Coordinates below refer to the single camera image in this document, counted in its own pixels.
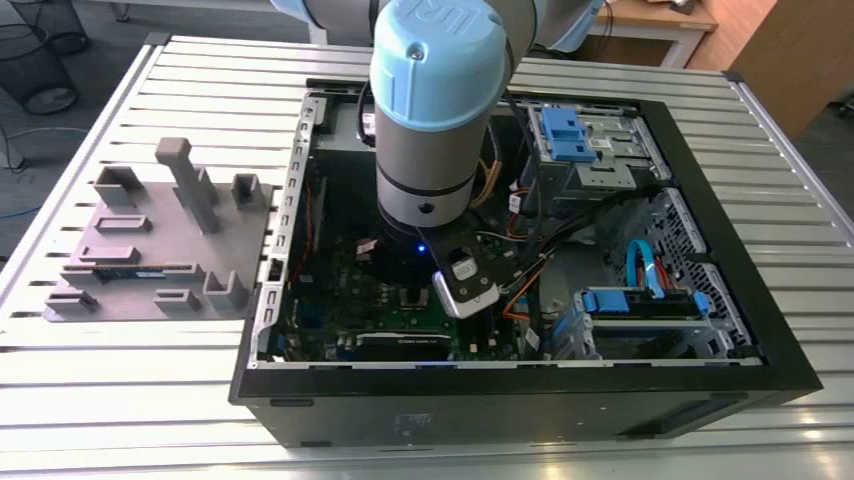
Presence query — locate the silver disk bay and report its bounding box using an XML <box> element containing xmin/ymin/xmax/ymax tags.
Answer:
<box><xmin>547</xmin><ymin>287</ymin><xmax>762</xmax><ymax>362</ymax></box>

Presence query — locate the black camera cable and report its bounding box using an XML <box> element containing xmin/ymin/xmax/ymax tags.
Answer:
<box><xmin>355</xmin><ymin>82</ymin><xmax>380</xmax><ymax>150</ymax></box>
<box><xmin>500</xmin><ymin>91</ymin><xmax>540</xmax><ymax>261</ymax></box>

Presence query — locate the silver drive cage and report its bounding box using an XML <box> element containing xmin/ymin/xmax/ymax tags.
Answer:
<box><xmin>518</xmin><ymin>104</ymin><xmax>673</xmax><ymax>216</ymax></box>

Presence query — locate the black PC case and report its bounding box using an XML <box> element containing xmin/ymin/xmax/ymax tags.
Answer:
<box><xmin>227</xmin><ymin>77</ymin><xmax>823</xmax><ymax>449</ymax></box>

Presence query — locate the wooden cabinet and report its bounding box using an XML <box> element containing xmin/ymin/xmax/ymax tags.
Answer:
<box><xmin>686</xmin><ymin>0</ymin><xmax>854</xmax><ymax>141</ymax></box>

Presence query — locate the hard disk in blue carrier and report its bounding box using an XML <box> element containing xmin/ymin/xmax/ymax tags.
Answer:
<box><xmin>579</xmin><ymin>287</ymin><xmax>710</xmax><ymax>321</ymax></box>

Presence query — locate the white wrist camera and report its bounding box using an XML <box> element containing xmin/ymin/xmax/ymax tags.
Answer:
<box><xmin>431</xmin><ymin>247</ymin><xmax>502</xmax><ymax>320</ymax></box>

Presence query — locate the red wire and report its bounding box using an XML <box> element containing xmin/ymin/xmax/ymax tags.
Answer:
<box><xmin>651</xmin><ymin>252</ymin><xmax>679</xmax><ymax>297</ymax></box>

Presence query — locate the green RAM stick blue label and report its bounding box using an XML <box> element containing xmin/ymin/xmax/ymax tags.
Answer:
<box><xmin>79</xmin><ymin>262</ymin><xmax>195</xmax><ymax>282</ymax></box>

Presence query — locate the blue drive latch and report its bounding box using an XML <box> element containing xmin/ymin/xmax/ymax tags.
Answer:
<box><xmin>540</xmin><ymin>107</ymin><xmax>598</xmax><ymax>164</ymax></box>

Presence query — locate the black cable bundle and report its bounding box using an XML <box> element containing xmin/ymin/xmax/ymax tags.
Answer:
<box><xmin>496</xmin><ymin>184</ymin><xmax>675</xmax><ymax>296</ymax></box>

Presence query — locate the black graphics card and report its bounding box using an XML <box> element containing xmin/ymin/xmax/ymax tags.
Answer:
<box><xmin>355</xmin><ymin>330</ymin><xmax>454</xmax><ymax>362</ymax></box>

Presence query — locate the orange wire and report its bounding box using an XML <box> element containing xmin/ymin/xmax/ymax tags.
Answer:
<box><xmin>500</xmin><ymin>277</ymin><xmax>542</xmax><ymax>322</ymax></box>

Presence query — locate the grey power supply unit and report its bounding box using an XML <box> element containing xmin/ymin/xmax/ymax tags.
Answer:
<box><xmin>311</xmin><ymin>103</ymin><xmax>380</xmax><ymax>221</ymax></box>

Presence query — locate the green motherboard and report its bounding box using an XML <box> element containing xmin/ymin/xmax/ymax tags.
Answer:
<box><xmin>286</xmin><ymin>219</ymin><xmax>528</xmax><ymax>362</ymax></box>

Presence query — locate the blue wire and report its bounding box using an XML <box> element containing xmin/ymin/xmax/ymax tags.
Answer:
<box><xmin>626</xmin><ymin>239</ymin><xmax>666</xmax><ymax>301</ymax></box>

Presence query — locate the grey parts rack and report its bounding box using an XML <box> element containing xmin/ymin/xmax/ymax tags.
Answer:
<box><xmin>40</xmin><ymin>137</ymin><xmax>282</xmax><ymax>324</ymax></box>

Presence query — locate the yellow wire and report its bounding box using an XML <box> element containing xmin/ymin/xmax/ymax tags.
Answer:
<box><xmin>470</xmin><ymin>134</ymin><xmax>503</xmax><ymax>211</ymax></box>

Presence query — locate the wooden desk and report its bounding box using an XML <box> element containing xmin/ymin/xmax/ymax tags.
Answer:
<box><xmin>596</xmin><ymin>0</ymin><xmax>721</xmax><ymax>69</ymax></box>

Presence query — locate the black mesh bin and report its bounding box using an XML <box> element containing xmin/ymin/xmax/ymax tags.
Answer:
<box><xmin>36</xmin><ymin>0</ymin><xmax>92</xmax><ymax>56</ymax></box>
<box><xmin>0</xmin><ymin>23</ymin><xmax>80</xmax><ymax>117</ymax></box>

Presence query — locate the CPU socket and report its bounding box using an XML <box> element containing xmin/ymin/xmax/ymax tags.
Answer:
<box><xmin>392</xmin><ymin>279</ymin><xmax>439</xmax><ymax>315</ymax></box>

